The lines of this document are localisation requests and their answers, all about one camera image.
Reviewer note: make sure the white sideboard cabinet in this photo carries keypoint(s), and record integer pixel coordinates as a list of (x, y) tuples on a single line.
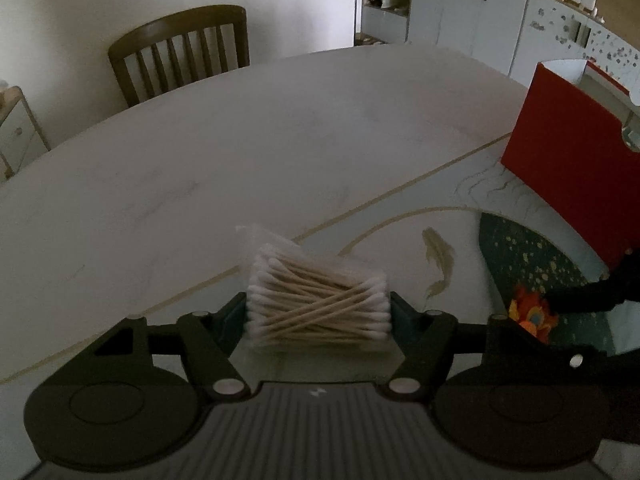
[(22, 138)]

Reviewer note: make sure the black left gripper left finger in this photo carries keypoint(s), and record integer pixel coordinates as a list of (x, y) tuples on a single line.
[(139, 393)]

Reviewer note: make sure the white wall cabinets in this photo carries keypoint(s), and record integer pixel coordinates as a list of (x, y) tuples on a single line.
[(512, 36)]

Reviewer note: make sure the bag of cotton swabs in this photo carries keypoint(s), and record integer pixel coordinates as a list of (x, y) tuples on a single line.
[(294, 299)]

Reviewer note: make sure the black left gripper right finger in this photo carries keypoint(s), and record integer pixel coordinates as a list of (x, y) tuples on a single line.
[(492, 390)]

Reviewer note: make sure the red cardboard shoe box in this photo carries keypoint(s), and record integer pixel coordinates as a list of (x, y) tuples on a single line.
[(576, 145)]

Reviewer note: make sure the dark wooden chair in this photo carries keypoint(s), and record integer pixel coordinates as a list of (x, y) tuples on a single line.
[(179, 49)]

